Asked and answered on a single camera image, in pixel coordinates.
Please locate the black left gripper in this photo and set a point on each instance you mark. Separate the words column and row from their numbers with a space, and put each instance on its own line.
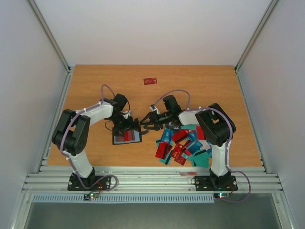
column 129, row 125

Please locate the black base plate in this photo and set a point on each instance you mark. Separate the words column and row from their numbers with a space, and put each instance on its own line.
column 205, row 183
column 93, row 183

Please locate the left aluminium corner post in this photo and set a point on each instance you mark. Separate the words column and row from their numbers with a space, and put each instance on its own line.
column 38, row 14

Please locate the right controller board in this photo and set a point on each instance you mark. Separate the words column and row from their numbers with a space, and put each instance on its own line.
column 221, row 195

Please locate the grey slotted cable duct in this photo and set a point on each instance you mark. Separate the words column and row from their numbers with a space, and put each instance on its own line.
column 124, row 198

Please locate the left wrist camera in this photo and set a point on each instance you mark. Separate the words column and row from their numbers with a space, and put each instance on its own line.
column 126, row 115

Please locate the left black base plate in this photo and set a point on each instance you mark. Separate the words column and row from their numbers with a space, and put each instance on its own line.
column 93, row 183

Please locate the teal card stripe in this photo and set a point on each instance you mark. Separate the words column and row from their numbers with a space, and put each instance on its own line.
column 200, row 159
column 167, row 159

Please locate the right aluminium corner post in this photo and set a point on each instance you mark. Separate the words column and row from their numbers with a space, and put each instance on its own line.
column 258, row 30

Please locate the aluminium rail frame front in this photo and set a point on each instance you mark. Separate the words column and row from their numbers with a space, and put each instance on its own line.
column 151, row 179

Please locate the lone red card far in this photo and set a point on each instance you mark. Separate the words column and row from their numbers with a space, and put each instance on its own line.
column 149, row 81

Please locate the red card black stripe upright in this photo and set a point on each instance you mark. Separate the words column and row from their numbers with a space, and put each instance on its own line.
column 162, row 150

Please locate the black leather card holder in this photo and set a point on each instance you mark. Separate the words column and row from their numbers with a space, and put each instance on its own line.
column 137, row 133

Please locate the red chip card bottom centre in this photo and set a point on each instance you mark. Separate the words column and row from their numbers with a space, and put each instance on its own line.
column 175, row 153

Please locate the left controller board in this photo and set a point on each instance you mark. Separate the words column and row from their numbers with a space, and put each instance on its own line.
column 91, row 196

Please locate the controller board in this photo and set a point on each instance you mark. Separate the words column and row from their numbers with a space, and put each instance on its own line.
column 221, row 195
column 91, row 196

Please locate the white patterned card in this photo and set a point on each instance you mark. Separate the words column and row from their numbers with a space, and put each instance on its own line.
column 205, row 146

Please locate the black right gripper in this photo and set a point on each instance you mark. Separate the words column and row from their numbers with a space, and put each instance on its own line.
column 153, row 119

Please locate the blue card under red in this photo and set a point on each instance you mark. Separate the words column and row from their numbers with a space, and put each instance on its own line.
column 167, row 136

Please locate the red VIP card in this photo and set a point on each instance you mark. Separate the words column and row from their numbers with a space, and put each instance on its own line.
column 129, row 136
column 119, row 139

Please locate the teal VIP chip card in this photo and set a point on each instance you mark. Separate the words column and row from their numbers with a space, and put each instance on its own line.
column 189, row 127

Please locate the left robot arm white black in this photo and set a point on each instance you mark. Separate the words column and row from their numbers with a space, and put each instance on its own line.
column 71, row 135

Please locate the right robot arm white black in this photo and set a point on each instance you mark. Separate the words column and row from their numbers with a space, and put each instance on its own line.
column 218, row 129

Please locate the teal card stripe bottom centre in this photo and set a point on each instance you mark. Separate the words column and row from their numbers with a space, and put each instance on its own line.
column 167, row 159

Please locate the teal card stripe bottom right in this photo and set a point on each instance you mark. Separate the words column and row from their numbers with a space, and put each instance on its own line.
column 200, row 159

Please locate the red card stripe right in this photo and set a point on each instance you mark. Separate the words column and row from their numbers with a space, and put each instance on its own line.
column 200, row 133

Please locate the aluminium corner post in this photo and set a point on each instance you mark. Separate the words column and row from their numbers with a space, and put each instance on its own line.
column 258, row 30
column 38, row 14

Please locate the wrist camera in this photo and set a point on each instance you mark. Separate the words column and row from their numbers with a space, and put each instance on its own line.
column 153, row 108
column 126, row 115

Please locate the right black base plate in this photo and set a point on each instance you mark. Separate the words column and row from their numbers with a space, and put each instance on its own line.
column 205, row 183

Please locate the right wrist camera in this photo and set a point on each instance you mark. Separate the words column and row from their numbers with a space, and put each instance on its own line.
column 153, row 108

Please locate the red card stripe centre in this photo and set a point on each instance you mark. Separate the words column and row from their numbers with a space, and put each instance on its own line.
column 180, row 135

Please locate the blue card centre right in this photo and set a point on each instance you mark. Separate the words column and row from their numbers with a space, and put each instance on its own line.
column 193, row 136

